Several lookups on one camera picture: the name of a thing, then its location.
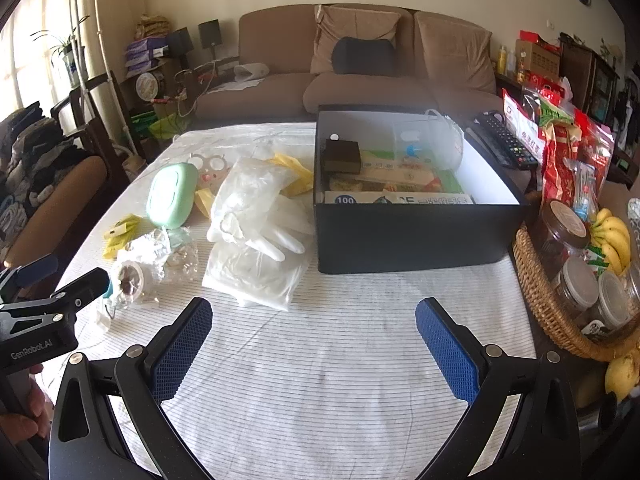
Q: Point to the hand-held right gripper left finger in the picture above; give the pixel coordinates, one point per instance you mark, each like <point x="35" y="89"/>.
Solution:
<point x="182" y="355"/>

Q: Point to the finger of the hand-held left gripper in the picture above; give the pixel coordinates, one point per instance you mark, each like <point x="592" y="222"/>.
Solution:
<point x="87" y="282"/>
<point x="37" y="266"/>

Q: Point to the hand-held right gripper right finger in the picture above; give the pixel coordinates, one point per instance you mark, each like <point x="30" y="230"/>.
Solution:
<point x="445" y="355"/>

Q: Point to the black storage box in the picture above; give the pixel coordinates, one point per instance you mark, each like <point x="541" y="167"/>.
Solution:
<point x="410" y="240"/>

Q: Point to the pink flower mold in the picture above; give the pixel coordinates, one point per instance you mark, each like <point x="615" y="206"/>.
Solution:
<point x="207" y="179"/>

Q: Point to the person's left hand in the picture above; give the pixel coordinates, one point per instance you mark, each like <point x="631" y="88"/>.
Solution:
<point x="36" y="402"/>

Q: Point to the clear tape roll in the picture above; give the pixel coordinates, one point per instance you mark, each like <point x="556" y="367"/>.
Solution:
<point x="121" y="269"/>

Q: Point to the yellow sachet strip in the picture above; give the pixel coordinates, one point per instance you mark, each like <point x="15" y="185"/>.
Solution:
<point x="119" y="232"/>

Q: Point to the tan armchair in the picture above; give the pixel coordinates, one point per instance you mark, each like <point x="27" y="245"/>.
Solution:
<point x="65" y="200"/>

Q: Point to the crumpled clear plastic wrap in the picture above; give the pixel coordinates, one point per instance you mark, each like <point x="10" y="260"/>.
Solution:
<point x="150" y="247"/>

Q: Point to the white plastic glove packet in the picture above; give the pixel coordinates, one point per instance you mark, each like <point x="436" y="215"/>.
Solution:
<point x="250" y="277"/>

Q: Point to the wicker basket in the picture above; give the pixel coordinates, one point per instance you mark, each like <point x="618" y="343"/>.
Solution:
<point x="550" y="320"/>

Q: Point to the pile of dark clothes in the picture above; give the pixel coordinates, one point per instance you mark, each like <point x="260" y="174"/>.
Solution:
<point x="35" y="150"/>

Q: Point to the mint green wipes case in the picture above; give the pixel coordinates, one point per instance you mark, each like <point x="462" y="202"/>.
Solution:
<point x="170" y="195"/>

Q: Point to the clear jar with grey lid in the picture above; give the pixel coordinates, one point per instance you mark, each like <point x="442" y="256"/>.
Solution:
<point x="577" y="285"/>

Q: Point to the white blue printed box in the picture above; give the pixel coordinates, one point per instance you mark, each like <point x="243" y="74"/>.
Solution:
<point x="400" y="198"/>

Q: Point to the dark wooden chair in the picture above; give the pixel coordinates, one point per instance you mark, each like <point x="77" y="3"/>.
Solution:
<point x="90" y="110"/>

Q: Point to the jar with brown lid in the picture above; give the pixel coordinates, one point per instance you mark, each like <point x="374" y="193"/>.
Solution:
<point x="562" y="230"/>

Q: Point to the green plastic bag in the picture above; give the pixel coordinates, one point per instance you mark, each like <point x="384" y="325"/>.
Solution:
<point x="167" y="129"/>

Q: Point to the bag of clear plastic gloves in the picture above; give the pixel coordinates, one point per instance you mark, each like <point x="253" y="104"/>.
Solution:
<point x="250" y="195"/>

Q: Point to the yellow banana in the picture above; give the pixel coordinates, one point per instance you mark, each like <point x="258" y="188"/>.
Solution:
<point x="620" y="375"/>

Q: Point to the clear jar with white lid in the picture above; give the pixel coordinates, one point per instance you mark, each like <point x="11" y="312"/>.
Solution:
<point x="615" y="300"/>

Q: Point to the beige paper packet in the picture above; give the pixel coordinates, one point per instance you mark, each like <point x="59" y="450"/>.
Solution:
<point x="395" y="170"/>

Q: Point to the bunch of yellow bananas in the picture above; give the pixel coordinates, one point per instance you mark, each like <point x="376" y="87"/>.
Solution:
<point x="612" y="247"/>

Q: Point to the clear toothbrush pack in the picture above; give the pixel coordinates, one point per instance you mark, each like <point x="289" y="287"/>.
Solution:
<point x="581" y="190"/>

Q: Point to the potted plant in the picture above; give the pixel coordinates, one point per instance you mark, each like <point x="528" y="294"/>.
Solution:
<point x="65" y="50"/>

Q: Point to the black remote control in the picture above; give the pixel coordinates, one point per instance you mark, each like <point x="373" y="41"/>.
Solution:
<point x="510" y="142"/>

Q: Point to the brown scouring sponge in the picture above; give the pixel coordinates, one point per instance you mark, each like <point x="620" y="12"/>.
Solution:
<point x="342" y="156"/>

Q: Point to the red gold snack bag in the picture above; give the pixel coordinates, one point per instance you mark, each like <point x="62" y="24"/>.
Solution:
<point x="557" y="160"/>

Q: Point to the stack of purple white packs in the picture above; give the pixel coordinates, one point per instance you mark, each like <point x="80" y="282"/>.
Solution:
<point x="146" y="54"/>

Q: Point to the white coat rack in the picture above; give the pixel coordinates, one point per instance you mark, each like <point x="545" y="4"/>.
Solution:
<point x="100" y="35"/>

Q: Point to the sheer window curtain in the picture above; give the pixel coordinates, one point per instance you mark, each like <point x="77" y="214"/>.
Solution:
<point x="35" y="20"/>

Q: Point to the black speaker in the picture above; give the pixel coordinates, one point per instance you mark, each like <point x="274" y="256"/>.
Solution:
<point x="180" y="41"/>
<point x="210" y="34"/>

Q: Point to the white object on sofa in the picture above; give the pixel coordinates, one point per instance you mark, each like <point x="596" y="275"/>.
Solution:
<point x="250" y="71"/>

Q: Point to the brown sofa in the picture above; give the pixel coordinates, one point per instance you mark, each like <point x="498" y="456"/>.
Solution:
<point x="280" y="90"/>

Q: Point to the yellow bottle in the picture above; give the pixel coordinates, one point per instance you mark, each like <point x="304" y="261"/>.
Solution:
<point x="500" y="60"/>

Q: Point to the tan back cushion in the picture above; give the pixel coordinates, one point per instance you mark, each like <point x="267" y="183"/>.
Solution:
<point x="455" y="50"/>

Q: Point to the cardboard box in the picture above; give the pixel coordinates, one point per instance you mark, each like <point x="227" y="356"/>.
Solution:
<point x="537" y="59"/>

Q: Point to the black lumbar pillow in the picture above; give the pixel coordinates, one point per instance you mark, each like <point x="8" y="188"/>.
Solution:
<point x="362" y="55"/>

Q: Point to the dark wooden cabinet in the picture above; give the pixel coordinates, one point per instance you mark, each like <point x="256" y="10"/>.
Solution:
<point x="600" y="80"/>

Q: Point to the tan sofa cushion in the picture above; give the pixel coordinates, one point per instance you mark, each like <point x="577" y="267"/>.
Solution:
<point x="350" y="25"/>

